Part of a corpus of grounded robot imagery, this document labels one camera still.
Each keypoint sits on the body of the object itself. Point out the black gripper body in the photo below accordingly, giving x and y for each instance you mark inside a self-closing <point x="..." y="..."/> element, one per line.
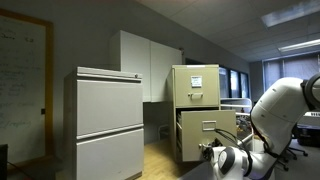
<point x="212" y="148"/>

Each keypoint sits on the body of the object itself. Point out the small black whiteboard clip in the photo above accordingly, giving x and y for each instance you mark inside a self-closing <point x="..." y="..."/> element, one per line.
<point x="43" y="110"/>

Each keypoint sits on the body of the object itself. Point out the beige cabinet drawer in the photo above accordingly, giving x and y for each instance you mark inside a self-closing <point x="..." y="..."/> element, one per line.
<point x="183" y="80"/>
<point x="193" y="140"/>

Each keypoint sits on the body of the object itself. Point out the small cabinet lock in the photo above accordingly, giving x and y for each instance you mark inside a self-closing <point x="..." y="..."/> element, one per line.
<point x="136" y="75"/>

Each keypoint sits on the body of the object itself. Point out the white paper label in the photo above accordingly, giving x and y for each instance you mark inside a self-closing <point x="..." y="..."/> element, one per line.
<point x="196" y="81"/>

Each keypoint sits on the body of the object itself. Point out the metal drawer label holder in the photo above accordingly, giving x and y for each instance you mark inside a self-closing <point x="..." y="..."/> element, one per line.
<point x="209" y="125"/>

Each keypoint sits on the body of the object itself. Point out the narrow ceiling light strip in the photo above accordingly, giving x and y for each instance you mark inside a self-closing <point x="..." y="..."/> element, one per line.
<point x="300" y="45"/>

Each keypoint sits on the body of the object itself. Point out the grey cabinet short drawer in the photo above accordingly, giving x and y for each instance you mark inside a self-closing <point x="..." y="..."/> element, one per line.
<point x="110" y="156"/>

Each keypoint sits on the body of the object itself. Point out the wood framed whiteboard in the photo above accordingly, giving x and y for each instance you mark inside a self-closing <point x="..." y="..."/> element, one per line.
<point x="20" y="83"/>

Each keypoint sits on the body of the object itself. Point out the white box with black print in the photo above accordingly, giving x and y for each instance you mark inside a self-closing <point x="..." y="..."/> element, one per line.
<point x="310" y="120"/>

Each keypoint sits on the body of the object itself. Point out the grey lateral file cabinet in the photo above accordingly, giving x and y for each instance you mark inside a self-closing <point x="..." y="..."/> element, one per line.
<point x="70" y="133"/>

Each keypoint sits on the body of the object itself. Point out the black office chair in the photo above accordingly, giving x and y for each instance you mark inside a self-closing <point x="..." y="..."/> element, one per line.
<point x="287" y="152"/>

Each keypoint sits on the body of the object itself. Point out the white wall cabinet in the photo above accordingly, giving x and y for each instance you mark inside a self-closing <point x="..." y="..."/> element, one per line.
<point x="136" y="66"/>

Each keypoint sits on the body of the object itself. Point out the grey cabinet tall drawer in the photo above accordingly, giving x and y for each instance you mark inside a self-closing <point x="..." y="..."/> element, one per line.
<point x="110" y="106"/>

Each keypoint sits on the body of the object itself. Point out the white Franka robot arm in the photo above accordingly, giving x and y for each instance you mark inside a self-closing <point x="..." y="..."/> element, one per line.
<point x="283" y="110"/>

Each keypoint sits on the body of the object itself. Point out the wide ceiling light panel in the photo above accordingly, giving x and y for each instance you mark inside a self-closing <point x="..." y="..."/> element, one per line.
<point x="290" y="13"/>

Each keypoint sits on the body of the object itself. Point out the beige metal file cabinet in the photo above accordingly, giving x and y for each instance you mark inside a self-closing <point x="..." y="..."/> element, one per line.
<point x="171" y="133"/>

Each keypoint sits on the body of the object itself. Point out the window with grey blinds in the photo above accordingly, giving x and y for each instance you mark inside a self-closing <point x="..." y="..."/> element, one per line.
<point x="283" y="71"/>

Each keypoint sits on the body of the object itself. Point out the dark glass partition windows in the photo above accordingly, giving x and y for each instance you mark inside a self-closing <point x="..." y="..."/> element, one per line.
<point x="233" y="78"/>

